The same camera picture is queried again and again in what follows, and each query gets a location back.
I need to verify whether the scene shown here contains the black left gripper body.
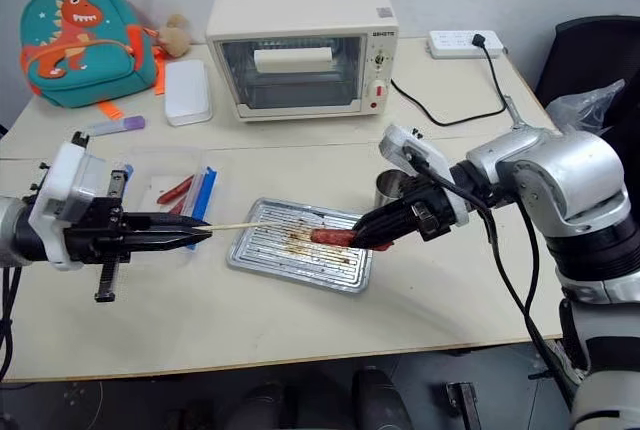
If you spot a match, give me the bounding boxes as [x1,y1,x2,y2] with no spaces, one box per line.
[61,167,152,304]

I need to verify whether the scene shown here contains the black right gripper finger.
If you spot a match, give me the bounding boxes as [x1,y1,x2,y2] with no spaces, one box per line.
[352,198,420,237]
[354,222,425,251]

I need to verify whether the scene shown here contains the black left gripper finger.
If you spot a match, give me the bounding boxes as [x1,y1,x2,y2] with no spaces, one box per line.
[121,213,212,236]
[121,232,215,254]

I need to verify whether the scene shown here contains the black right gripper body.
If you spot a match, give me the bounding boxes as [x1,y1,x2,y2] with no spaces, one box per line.
[398,173,460,243]

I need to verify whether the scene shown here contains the wooden skewer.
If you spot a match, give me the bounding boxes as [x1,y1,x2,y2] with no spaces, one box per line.
[197,219,314,242]

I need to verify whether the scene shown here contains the metal cup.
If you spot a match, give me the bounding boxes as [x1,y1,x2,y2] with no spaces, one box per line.
[374,170,410,209]

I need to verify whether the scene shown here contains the long raw red sausage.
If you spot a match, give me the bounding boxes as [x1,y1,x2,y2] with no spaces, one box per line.
[156,174,197,206]

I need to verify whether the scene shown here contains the ribbed metal tray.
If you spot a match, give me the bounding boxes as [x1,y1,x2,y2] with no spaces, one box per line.
[226,196,376,296]

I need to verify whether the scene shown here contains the blue and white packet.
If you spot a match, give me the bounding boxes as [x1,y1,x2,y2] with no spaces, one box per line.
[181,165,220,252]

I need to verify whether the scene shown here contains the clear bag with sausages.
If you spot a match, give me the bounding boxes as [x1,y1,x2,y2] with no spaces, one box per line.
[126,146,225,267]

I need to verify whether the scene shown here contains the purple capped tube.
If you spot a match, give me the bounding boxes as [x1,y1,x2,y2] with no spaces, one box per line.
[83,115,147,138]

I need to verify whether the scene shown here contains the white rectangular box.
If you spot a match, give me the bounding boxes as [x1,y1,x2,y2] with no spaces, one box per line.
[164,59,214,128]

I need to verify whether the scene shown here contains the white power strip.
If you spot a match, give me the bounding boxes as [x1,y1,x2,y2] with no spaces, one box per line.
[426,29,506,61]

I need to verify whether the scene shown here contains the dark rounded shape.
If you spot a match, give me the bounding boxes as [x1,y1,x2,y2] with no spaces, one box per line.
[351,366,415,430]

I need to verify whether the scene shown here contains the teal dinosaur backpack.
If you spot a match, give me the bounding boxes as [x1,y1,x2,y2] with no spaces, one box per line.
[19,0,167,124]

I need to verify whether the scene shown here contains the clear plastic bag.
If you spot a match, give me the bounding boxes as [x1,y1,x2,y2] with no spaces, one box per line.
[544,78,627,134]

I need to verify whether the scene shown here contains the beige plush toy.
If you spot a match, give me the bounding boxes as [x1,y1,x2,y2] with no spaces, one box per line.
[151,13,194,59]

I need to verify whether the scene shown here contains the black chair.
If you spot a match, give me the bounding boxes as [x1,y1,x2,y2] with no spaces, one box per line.
[533,14,640,137]

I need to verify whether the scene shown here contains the cream toaster oven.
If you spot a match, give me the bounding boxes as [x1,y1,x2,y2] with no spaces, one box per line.
[205,0,400,124]

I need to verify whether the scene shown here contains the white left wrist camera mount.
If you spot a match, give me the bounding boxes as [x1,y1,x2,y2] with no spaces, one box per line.
[27,141,127,272]

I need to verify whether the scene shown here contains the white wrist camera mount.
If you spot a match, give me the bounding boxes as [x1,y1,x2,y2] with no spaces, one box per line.
[377,123,472,227]
[27,141,127,272]

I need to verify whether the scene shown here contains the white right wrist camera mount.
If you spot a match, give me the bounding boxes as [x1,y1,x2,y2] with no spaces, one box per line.
[377,123,472,227]

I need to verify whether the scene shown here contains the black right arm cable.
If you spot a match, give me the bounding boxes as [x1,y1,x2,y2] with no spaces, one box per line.
[402,142,591,411]

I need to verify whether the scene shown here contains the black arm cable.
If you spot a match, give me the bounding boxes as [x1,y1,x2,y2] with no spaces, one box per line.
[402,142,591,411]
[0,263,25,387]

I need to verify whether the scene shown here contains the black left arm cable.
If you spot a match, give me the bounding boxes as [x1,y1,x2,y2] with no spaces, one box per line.
[0,263,25,387]

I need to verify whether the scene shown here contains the black power cord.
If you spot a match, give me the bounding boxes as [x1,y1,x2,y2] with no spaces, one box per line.
[390,33,508,128]

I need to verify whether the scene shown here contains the dark metal bracket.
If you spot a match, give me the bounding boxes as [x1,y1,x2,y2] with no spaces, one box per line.
[443,381,480,425]

